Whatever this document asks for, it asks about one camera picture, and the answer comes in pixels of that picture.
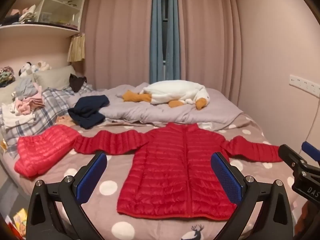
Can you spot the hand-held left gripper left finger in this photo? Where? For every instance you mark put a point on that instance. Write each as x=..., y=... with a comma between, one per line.
x=92, y=175

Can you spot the white wall power strip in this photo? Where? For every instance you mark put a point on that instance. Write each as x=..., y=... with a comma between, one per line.
x=305, y=83

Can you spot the peach cloth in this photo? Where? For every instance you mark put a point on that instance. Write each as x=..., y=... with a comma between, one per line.
x=65, y=121

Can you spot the blue-grey garment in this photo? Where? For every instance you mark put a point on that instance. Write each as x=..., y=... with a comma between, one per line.
x=25, y=87

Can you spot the dark brown garment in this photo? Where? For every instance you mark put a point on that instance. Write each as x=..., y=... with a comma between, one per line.
x=77, y=82

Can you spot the white folded clothes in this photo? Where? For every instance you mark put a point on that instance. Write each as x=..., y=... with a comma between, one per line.
x=17, y=120

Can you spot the yellow pleated cloth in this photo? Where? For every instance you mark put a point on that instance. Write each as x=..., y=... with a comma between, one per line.
x=76, y=47

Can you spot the white goose plush toy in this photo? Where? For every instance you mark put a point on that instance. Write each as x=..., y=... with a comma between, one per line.
x=172, y=91

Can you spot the dark clothes on shelf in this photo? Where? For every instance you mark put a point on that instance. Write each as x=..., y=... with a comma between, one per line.
x=10, y=20

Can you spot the white wall shelf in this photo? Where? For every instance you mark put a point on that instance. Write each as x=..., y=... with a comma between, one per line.
x=50, y=28

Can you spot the multicolour knitted cloth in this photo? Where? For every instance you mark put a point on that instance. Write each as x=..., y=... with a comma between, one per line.
x=6, y=76

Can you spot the cream plush toy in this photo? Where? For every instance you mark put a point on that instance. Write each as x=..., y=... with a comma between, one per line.
x=42, y=66

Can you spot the blue curtain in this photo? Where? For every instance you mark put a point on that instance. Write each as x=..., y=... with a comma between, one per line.
x=156, y=35
x=173, y=35

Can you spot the stack of books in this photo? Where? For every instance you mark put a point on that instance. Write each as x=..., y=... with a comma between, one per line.
x=20, y=221

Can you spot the coral red folded jacket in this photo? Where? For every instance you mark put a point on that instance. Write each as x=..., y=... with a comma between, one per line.
x=42, y=152

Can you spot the red down jacket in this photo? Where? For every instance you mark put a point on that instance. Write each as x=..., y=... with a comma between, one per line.
x=175, y=167

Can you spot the pink clothes pile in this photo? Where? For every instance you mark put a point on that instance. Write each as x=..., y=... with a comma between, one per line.
x=30, y=102

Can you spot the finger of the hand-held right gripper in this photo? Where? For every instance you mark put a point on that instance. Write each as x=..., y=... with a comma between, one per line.
x=311, y=150
x=292, y=156

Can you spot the grey duvet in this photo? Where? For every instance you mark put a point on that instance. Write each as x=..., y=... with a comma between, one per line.
x=155, y=112

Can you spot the pink curtain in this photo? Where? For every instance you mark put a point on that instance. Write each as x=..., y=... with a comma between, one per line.
x=207, y=37
x=117, y=37

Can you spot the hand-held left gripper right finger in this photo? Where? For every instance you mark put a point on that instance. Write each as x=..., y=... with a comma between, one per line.
x=226, y=177

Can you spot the beige pillow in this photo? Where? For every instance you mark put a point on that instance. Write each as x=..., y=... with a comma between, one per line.
x=53, y=78

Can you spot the navy blue garment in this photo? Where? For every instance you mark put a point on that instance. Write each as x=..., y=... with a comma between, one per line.
x=87, y=110

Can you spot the light clothes on shelf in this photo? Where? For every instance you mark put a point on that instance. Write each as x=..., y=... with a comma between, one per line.
x=28, y=12

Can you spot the black and white plush toy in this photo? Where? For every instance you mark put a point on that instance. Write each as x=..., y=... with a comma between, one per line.
x=25, y=70

